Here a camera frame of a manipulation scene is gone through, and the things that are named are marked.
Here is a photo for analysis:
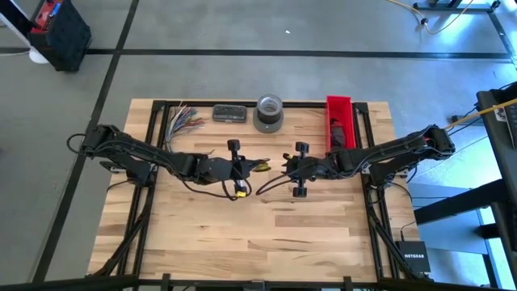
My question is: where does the black floor stand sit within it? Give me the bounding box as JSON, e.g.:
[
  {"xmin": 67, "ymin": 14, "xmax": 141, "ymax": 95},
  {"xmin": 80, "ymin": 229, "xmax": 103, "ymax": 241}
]
[{"xmin": 412, "ymin": 0, "xmax": 502, "ymax": 13}]

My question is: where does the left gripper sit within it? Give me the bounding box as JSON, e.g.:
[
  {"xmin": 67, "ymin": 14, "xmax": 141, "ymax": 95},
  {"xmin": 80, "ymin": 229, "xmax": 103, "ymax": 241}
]
[{"xmin": 189, "ymin": 138, "xmax": 270, "ymax": 200}]

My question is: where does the white post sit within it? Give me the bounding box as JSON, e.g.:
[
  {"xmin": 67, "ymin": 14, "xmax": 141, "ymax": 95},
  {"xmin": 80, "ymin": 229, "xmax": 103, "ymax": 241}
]
[{"xmin": 0, "ymin": 0, "xmax": 49, "ymax": 65}]

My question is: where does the black desk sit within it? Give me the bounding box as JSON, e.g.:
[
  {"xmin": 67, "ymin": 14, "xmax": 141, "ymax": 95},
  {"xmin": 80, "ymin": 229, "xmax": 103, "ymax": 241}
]
[{"xmin": 414, "ymin": 80, "xmax": 517, "ymax": 254}]

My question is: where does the black tape roll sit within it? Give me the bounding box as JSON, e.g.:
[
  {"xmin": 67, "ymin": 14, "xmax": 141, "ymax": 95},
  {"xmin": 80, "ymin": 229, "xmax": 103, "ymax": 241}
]
[{"xmin": 256, "ymin": 94, "xmax": 284, "ymax": 125}]

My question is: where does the grey tape roll holder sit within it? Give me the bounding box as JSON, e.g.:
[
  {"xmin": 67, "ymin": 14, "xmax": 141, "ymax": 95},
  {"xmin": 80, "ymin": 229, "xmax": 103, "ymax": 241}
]
[{"xmin": 252, "ymin": 105, "xmax": 285, "ymax": 134}]

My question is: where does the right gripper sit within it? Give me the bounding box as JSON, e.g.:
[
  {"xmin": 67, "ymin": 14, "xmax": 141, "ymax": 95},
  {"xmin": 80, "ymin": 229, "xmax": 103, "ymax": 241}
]
[{"xmin": 255, "ymin": 141, "xmax": 344, "ymax": 199}]

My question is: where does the black bundled cord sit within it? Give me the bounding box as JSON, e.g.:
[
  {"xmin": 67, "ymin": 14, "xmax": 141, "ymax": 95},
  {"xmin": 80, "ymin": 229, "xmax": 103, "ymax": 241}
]
[{"xmin": 329, "ymin": 116, "xmax": 347, "ymax": 149}]

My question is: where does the dark grey plastic case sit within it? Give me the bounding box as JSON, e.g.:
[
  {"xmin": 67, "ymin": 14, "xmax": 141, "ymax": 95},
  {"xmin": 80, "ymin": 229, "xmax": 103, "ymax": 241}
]
[{"xmin": 212, "ymin": 103, "xmax": 249, "ymax": 124}]

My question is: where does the yellow extension cord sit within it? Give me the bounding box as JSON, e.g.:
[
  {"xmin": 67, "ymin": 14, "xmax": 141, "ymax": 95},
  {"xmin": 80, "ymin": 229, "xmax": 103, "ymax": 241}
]
[{"xmin": 387, "ymin": 0, "xmax": 476, "ymax": 36}]

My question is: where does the black Netgear switch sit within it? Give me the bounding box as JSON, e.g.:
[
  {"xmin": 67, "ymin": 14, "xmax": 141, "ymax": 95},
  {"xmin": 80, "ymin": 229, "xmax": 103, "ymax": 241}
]
[{"xmin": 394, "ymin": 240, "xmax": 432, "ymax": 274}]

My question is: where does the multicoloured wire bundle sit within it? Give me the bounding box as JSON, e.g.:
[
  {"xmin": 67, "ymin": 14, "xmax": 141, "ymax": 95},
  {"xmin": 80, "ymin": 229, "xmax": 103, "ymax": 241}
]
[{"xmin": 163, "ymin": 103, "xmax": 215, "ymax": 157}]

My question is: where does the yellow hanging power cord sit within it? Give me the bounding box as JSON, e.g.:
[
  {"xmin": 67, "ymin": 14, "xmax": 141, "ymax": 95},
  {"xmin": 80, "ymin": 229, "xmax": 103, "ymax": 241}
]
[{"xmin": 443, "ymin": 98, "xmax": 517, "ymax": 131}]

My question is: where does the red plastic bin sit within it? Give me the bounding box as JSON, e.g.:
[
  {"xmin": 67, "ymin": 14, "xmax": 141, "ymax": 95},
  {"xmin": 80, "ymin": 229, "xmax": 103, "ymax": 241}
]
[{"xmin": 325, "ymin": 95, "xmax": 359, "ymax": 154}]

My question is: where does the black crate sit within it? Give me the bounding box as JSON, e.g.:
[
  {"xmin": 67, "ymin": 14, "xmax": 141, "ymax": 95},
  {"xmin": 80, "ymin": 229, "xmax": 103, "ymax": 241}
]
[{"xmin": 27, "ymin": 0, "xmax": 93, "ymax": 73}]

